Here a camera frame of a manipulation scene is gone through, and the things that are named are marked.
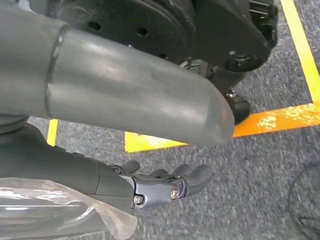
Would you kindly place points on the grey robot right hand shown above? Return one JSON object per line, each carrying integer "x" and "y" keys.
{"x": 124, "y": 89}

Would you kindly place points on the black robot body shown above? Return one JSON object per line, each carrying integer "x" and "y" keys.
{"x": 175, "y": 30}

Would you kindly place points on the clear plastic cover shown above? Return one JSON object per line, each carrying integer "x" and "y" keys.
{"x": 50, "y": 212}

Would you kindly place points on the yellow floor tape square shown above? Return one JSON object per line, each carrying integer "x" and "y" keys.
{"x": 275, "y": 119}

